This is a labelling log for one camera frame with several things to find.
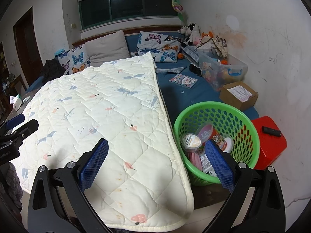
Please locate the black remote control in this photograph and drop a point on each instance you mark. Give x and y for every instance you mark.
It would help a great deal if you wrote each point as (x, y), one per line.
(272, 131)

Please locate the red instant noodle cup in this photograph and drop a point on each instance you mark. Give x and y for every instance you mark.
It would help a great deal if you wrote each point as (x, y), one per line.
(218, 138)

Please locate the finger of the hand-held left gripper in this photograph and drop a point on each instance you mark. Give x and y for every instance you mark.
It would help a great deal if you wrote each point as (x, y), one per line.
(15, 121)
(25, 131)

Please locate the grey pillow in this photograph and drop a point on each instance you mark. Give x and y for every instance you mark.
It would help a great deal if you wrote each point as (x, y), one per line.
(107, 48)

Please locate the black and white plush toy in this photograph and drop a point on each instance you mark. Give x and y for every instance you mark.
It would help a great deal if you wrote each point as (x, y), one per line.
(190, 34)

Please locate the orange fox plush toy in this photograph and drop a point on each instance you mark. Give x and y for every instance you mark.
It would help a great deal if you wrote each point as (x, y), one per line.
(207, 36)

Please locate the red plastic stool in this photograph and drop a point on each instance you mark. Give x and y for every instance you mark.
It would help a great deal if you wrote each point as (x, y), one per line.
(269, 148)

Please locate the white carton box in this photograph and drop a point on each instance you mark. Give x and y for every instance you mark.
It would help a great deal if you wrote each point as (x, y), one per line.
(206, 166)

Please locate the teal cloth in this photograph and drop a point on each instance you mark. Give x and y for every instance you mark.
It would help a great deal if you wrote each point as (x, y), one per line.
(58, 52)

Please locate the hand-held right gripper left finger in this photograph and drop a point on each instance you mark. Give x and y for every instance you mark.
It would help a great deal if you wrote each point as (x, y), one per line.
(96, 162)

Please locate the person's left forearm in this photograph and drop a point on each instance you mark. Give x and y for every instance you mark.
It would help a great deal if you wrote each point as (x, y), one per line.
(13, 184)

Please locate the black clothing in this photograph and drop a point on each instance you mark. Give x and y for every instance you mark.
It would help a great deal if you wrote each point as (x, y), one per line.
(52, 69)

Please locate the butterfly print pillow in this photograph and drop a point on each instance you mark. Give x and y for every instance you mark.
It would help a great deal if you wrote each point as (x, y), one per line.
(75, 60)
(160, 46)

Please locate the white printed paper sheet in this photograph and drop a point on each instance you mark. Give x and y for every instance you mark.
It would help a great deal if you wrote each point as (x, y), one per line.
(240, 92)

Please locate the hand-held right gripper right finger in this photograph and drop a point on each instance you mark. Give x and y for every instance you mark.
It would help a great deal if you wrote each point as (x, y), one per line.
(218, 165)

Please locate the white tissue box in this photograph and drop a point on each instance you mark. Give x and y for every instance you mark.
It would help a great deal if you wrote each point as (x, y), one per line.
(17, 104)

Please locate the colourful picture book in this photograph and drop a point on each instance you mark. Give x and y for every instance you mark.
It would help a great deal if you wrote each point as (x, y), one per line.
(183, 80)

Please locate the small orange ball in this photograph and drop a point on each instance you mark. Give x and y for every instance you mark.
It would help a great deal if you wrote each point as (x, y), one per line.
(181, 56)

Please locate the grey patterned pad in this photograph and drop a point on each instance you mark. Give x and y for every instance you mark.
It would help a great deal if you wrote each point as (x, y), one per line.
(190, 54)

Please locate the dark wooden door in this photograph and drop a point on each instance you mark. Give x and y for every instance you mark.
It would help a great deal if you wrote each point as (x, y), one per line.
(28, 48)

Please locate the grey patterned cloth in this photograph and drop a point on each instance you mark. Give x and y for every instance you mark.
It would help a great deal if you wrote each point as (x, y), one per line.
(170, 70)

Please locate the pink packet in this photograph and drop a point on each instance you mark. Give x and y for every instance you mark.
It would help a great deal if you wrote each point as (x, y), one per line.
(195, 159)

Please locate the window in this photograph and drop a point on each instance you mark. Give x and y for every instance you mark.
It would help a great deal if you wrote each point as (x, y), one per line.
(128, 4)

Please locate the green plastic basket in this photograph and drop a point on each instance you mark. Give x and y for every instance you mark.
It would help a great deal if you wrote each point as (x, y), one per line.
(218, 111)

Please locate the white printed quilted blanket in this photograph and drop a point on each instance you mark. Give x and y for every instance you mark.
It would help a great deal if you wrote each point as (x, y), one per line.
(97, 106)

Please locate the brown cardboard box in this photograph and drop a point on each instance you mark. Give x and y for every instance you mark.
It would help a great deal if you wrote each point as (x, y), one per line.
(233, 102)

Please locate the grey star tablecloth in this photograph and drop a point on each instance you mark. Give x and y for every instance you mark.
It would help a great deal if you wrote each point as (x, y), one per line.
(163, 97)

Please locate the clear plastic jar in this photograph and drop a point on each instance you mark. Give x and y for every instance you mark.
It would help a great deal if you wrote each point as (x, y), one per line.
(227, 145)

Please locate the colourful hanging decoration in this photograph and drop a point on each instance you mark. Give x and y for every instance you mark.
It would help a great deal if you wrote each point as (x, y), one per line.
(177, 8)

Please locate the cluttered dark wooden shelf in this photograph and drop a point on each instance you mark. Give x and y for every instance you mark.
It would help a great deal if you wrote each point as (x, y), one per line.
(9, 82)

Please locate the blue sofa bed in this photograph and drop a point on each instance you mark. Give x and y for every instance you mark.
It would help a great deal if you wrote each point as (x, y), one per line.
(194, 94)

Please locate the black handheld device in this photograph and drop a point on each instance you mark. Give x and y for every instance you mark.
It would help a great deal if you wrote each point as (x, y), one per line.
(195, 69)

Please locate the clear plastic storage bin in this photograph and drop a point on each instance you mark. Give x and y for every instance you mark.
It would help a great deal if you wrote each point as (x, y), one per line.
(233, 71)

